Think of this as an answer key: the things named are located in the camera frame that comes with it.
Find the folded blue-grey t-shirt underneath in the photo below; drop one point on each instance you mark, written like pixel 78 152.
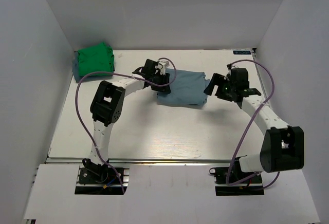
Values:
pixel 76 73

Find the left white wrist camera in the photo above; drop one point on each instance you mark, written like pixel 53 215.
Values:
pixel 161 67

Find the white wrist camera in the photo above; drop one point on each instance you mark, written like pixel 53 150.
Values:
pixel 161 67
pixel 231 71

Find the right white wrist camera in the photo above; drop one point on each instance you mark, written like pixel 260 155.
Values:
pixel 231 71

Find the blue-grey t-shirt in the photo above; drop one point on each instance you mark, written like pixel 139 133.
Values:
pixel 187 89

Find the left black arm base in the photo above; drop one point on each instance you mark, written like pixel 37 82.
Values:
pixel 96 179

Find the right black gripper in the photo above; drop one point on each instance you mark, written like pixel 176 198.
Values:
pixel 218 79

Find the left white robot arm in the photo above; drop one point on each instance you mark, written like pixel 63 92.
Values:
pixel 106 107

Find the blue label sticker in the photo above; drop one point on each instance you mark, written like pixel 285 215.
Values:
pixel 242 52

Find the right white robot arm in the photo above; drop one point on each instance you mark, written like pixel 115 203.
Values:
pixel 283 145

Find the folded green t-shirt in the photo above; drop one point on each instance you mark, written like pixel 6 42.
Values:
pixel 95 58

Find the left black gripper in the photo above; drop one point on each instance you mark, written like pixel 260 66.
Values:
pixel 165 89

